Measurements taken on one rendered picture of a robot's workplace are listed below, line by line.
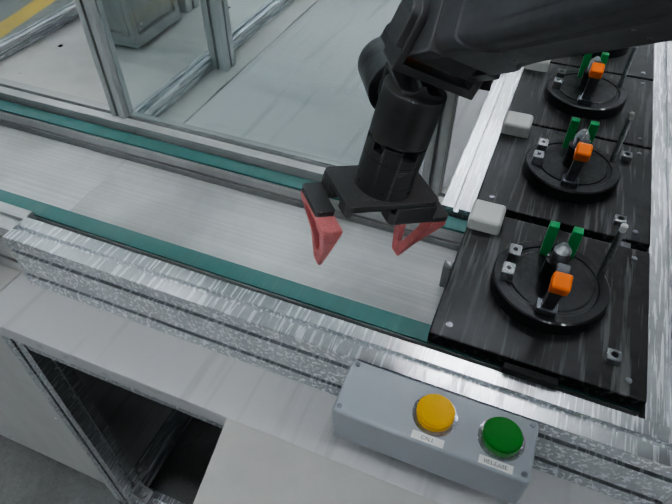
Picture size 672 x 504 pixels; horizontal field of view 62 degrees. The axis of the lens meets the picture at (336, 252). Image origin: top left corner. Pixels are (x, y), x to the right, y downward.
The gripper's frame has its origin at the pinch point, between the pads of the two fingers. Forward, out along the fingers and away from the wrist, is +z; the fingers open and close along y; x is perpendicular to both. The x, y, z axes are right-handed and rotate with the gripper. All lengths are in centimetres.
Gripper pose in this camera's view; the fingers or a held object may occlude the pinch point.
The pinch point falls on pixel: (359, 250)
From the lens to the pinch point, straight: 61.0
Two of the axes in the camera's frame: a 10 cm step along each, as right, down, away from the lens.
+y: -9.1, 1.0, -4.1
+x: 3.6, 6.9, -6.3
